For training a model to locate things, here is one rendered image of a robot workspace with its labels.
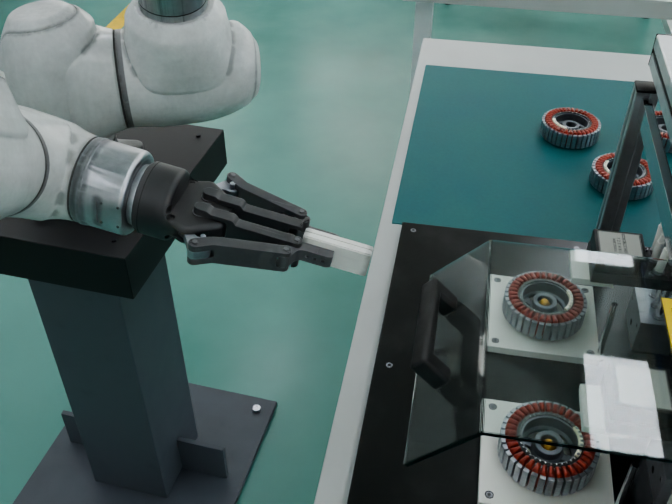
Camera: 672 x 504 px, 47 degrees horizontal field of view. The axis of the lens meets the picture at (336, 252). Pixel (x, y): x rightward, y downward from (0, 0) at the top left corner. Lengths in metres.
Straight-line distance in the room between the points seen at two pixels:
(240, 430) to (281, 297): 0.50
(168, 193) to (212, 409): 1.28
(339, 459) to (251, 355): 1.17
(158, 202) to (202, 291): 1.58
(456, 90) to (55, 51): 0.88
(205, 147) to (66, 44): 0.31
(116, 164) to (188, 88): 0.46
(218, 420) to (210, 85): 0.99
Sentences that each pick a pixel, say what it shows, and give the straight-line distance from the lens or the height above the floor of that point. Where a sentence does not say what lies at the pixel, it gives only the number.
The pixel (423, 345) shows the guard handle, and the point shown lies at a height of 1.06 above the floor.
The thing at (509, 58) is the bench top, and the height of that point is 0.75.
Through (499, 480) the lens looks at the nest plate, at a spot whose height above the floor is 0.78.
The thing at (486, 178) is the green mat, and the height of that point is 0.75.
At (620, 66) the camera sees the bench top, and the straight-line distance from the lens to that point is 1.94.
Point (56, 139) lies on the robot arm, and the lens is 0.78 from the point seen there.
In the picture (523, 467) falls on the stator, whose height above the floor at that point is 0.81.
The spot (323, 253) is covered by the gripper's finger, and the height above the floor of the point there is 1.06.
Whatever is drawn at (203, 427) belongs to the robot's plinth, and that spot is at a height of 0.02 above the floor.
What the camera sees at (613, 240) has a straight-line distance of 1.07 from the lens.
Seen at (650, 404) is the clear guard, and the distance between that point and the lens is 0.67.
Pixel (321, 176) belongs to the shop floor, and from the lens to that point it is 2.78.
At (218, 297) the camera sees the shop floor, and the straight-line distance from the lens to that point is 2.31.
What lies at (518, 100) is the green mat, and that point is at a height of 0.75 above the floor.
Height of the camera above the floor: 1.55
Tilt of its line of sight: 39 degrees down
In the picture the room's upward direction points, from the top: straight up
